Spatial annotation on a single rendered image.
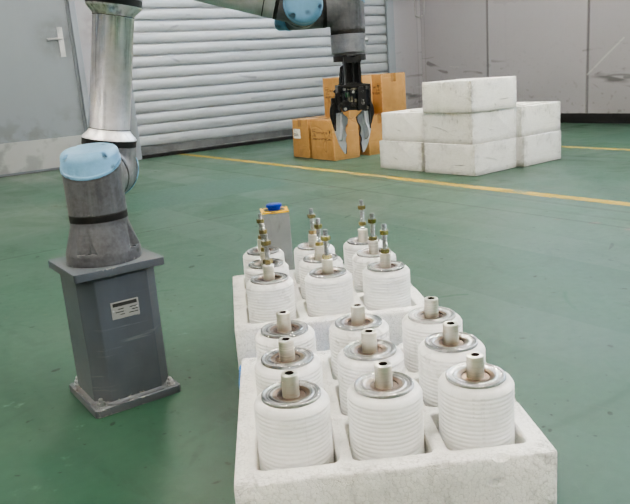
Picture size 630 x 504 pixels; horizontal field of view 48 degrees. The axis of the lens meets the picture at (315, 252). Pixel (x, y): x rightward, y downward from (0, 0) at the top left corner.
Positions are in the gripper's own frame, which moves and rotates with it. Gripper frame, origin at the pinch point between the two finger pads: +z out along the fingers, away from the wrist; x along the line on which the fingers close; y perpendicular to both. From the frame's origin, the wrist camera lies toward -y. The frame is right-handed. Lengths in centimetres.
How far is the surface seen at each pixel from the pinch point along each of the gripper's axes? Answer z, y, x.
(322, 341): 33.5, 32.0, -12.2
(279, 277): 22.0, 24.8, -19.4
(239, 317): 29.3, 25.6, -28.0
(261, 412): 23, 81, -23
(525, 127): 24, -260, 136
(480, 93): 1, -241, 103
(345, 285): 24.0, 27.7, -6.6
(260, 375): 23, 69, -23
